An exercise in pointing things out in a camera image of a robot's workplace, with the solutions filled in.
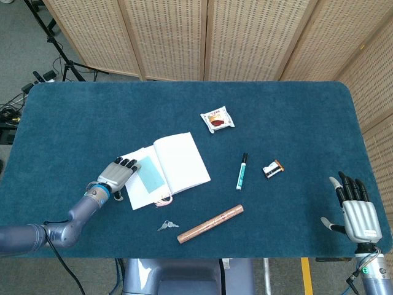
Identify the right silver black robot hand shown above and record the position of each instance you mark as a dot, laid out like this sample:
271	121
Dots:
359	218

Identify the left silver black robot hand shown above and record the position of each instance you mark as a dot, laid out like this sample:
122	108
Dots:
115	175

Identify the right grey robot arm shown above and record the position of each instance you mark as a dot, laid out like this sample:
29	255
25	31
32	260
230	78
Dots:
374	276

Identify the open white lined notebook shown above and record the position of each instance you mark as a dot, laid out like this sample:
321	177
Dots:
184	159

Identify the green white marker pen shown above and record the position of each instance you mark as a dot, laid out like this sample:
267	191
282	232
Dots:
242	173

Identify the woven wooden screen panel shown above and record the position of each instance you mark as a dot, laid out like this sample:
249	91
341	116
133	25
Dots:
382	169
251	37
374	77
95	33
165	37
334	37

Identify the brown wooden cylinder red letters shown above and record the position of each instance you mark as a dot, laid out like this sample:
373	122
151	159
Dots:
212	223

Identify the teal velvet table cloth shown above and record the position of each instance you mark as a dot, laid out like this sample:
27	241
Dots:
92	123

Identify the black tripod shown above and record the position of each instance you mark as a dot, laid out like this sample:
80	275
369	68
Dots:
68	66

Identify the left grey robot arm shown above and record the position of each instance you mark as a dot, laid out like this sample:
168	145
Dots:
61	233

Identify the black power strip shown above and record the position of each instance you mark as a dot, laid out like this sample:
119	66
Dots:
27	88

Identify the black power adapter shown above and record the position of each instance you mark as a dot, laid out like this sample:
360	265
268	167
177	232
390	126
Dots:
47	75

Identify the grey blue robot torso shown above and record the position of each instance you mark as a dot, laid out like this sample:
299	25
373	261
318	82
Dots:
184	276

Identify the white snack packet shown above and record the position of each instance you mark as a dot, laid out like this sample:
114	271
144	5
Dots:
218	120

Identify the blue bookmark with pink tassel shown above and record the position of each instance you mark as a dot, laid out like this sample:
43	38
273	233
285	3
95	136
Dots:
150	175

